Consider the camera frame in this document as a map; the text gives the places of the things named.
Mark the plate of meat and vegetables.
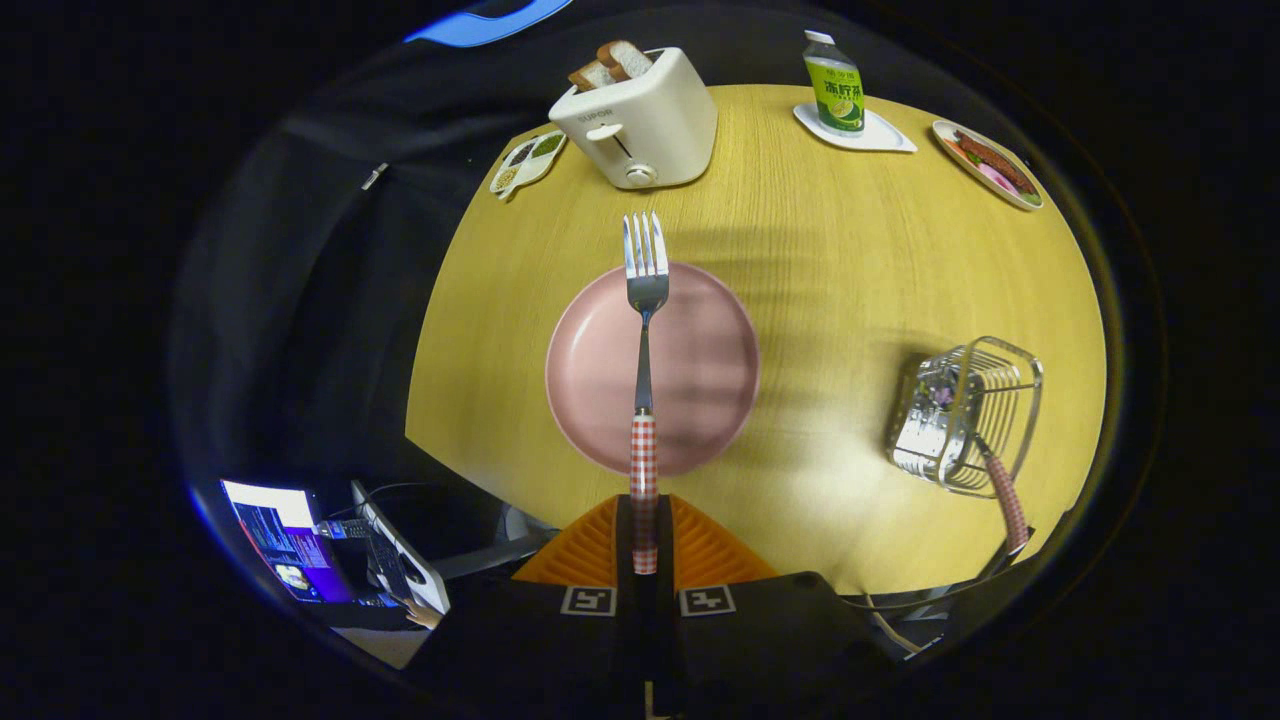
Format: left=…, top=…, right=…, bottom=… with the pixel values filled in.
left=932, top=119, right=1045, bottom=212

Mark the open laptop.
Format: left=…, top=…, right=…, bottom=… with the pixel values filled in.
left=220, top=478, right=451, bottom=613

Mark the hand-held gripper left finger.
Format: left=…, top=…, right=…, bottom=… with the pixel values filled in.
left=405, top=493, right=646, bottom=720

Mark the green label drink bottle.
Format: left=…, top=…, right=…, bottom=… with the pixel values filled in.
left=803, top=30, right=867, bottom=137

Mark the white toaster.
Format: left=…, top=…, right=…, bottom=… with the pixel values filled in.
left=548, top=46, right=719, bottom=191

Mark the pink round plate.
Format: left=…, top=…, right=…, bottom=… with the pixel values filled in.
left=545, top=262, right=761, bottom=477

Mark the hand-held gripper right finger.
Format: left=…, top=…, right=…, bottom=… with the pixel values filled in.
left=655, top=493, right=901, bottom=720

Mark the white square coaster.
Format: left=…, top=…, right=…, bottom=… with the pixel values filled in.
left=793, top=102, right=918, bottom=154

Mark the spoon with red checked handle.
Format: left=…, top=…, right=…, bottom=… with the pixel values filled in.
left=972, top=435, right=1031, bottom=556

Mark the perforated metal drain basket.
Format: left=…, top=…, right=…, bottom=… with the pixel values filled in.
left=885, top=336, right=1044, bottom=499

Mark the fork with red checked handle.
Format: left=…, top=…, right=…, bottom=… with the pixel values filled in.
left=622, top=210, right=671, bottom=576

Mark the white divided condiment dish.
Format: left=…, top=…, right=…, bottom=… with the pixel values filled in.
left=488, top=128, right=568, bottom=201

